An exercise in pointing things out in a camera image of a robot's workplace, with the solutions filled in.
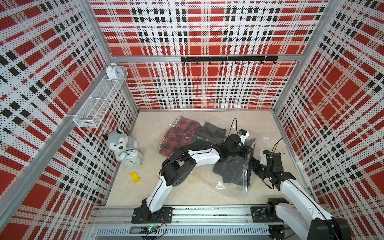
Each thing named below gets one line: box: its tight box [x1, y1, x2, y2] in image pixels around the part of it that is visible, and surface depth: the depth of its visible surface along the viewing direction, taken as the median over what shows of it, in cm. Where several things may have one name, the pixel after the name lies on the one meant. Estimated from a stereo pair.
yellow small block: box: [130, 171, 141, 184], surface depth 88 cm
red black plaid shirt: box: [158, 116, 200, 157], surface depth 104 cm
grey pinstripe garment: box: [212, 138, 256, 187], surface depth 84 cm
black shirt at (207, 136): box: [188, 121, 227, 150], surface depth 106 cm
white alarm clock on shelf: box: [105, 62, 124, 80], surface depth 82 cm
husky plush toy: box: [102, 128, 129, 162], surface depth 83 cm
